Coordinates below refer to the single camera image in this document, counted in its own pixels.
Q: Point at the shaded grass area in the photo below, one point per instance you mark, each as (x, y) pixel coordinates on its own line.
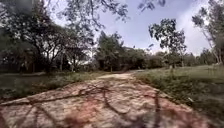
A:
(33, 83)

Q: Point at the wood of trees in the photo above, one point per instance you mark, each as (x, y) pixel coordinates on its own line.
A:
(50, 43)

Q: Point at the green grass lawn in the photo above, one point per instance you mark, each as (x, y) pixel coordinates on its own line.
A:
(186, 83)

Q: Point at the tall pale-trunk tree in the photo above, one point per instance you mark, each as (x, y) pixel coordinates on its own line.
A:
(215, 26)

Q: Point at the slender leafy tree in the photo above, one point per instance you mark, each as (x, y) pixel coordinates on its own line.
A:
(168, 36)

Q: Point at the red brick path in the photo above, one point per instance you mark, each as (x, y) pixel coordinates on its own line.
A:
(110, 106)

